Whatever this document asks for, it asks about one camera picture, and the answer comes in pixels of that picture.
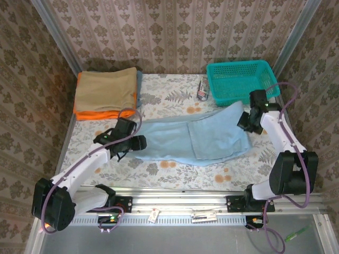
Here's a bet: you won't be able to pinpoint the grey slotted cable duct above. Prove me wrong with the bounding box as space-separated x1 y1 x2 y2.
71 214 248 226

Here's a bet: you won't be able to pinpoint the floral table cloth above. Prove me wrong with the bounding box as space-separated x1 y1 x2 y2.
62 73 301 193

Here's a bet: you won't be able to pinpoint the teal plastic basket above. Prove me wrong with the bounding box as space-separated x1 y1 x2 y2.
206 59 281 107

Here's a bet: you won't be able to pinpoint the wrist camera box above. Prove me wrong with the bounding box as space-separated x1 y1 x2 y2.
248 89 269 106
114 117 138 137

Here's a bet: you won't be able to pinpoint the light blue trousers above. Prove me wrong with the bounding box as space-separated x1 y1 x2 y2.
126 100 253 167

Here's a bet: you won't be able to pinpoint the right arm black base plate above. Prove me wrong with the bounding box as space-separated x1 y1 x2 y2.
226 195 275 214

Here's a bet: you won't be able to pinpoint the aluminium corner post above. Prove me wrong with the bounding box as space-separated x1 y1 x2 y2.
29 0 83 76
275 0 324 72

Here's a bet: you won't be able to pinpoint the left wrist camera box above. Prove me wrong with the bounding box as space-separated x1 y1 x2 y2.
114 117 138 137

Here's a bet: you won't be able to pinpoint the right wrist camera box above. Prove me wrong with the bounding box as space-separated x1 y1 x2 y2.
248 89 269 106

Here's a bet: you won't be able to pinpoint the green pen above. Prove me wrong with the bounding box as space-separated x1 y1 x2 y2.
284 224 313 242

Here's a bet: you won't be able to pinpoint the blue folded trousers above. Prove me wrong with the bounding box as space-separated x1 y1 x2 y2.
135 70 144 108

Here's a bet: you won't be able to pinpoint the small paper tag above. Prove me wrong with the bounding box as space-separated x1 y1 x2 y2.
148 207 161 223

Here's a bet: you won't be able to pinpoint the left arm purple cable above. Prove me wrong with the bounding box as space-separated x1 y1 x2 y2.
41 107 143 235

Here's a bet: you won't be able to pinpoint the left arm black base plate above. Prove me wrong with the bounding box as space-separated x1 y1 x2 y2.
86 196 133 214

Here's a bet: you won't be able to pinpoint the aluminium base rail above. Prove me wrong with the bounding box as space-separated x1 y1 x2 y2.
37 189 328 215

